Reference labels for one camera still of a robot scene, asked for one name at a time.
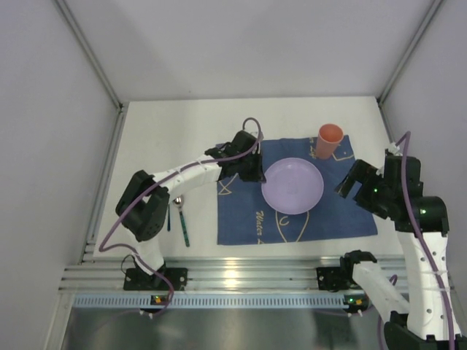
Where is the left aluminium frame post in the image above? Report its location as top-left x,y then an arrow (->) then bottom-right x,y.
50,0 -> 123,110

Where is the aluminium mounting rail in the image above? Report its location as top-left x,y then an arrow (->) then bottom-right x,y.
58,236 -> 408,292

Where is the spoon with teal handle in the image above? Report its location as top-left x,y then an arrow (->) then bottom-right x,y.
173,195 -> 190,247

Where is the white slotted cable duct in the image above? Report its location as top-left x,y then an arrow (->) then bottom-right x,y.
73,293 -> 368,310

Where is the blue metal fork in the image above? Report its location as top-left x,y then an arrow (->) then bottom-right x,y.
166,206 -> 171,232

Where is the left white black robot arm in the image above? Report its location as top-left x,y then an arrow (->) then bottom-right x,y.
115,130 -> 266,276

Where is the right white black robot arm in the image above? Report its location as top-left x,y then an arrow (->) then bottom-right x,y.
335,153 -> 466,349

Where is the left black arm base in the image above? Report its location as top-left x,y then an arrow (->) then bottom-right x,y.
123,267 -> 188,291

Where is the orange plastic cup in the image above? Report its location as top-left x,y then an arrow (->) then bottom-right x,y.
315,123 -> 344,160

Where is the purple plastic plate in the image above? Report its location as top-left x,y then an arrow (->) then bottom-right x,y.
261,157 -> 324,215

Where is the aluminium frame post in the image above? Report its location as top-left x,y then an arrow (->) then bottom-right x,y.
50,0 -> 123,110
377,0 -> 446,102

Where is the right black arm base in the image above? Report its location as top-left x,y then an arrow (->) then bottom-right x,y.
316,266 -> 361,292

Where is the right aluminium frame post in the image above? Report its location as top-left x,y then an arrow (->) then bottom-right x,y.
377,0 -> 446,102

